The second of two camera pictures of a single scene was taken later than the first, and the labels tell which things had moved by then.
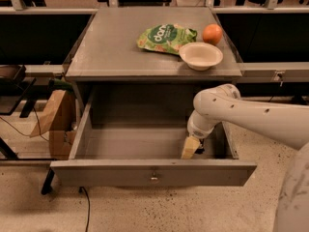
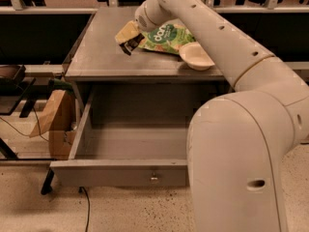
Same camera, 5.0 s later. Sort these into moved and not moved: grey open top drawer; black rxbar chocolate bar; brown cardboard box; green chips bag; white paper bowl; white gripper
Moved: white gripper; black rxbar chocolate bar
Not moved: green chips bag; brown cardboard box; grey open top drawer; white paper bowl
